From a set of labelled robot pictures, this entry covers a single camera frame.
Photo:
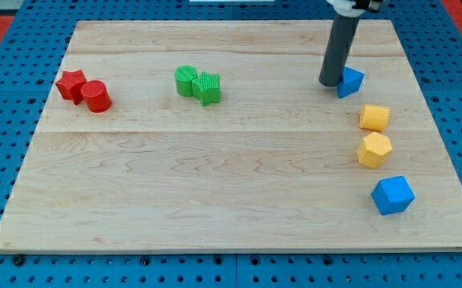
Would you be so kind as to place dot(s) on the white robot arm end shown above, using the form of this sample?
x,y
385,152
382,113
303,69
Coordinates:
x,y
355,8

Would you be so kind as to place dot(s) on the green star block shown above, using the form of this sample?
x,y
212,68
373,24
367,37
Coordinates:
x,y
206,88

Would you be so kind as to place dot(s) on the red star block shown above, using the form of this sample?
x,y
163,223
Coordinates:
x,y
69,85

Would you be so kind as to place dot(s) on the light wooden board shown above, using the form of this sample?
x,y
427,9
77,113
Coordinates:
x,y
270,169

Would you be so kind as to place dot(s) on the green cylinder block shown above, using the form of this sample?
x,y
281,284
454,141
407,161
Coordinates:
x,y
183,76

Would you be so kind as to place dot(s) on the blue triangular prism block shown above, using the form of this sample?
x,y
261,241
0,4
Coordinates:
x,y
350,82

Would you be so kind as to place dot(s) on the yellow hexagon block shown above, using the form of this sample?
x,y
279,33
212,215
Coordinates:
x,y
374,150

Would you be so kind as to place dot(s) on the yellow rounded block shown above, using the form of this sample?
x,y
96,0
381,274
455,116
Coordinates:
x,y
373,117

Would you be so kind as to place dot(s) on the red cylinder block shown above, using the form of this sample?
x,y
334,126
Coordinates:
x,y
96,96

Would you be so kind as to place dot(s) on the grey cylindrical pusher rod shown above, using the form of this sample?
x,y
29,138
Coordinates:
x,y
339,44

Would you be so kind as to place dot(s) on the blue cube block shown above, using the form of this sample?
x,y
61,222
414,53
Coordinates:
x,y
392,195

